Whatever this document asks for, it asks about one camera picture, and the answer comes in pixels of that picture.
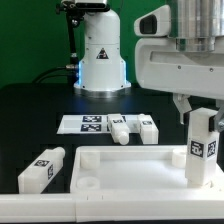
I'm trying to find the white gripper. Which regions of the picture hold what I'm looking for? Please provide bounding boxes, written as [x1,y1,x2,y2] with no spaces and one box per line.
[135,37,224,133]

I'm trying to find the black cables behind base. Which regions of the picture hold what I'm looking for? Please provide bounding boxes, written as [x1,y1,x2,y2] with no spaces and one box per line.
[32,64,81,84]

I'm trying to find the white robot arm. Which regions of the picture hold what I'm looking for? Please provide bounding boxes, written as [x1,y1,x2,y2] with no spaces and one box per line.
[75,0,224,132]

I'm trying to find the white desk top tray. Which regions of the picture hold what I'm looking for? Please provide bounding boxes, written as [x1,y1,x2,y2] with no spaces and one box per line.
[69,145,224,194]

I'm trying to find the white front fence bar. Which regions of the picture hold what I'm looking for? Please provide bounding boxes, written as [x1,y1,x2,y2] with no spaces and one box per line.
[0,190,224,223]

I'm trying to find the white marker sheet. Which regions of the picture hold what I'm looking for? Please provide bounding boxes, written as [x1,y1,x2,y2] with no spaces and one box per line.
[57,114,138,134]

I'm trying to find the black camera on stand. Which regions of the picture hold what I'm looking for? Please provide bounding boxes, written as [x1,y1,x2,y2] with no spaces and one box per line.
[56,0,110,84]

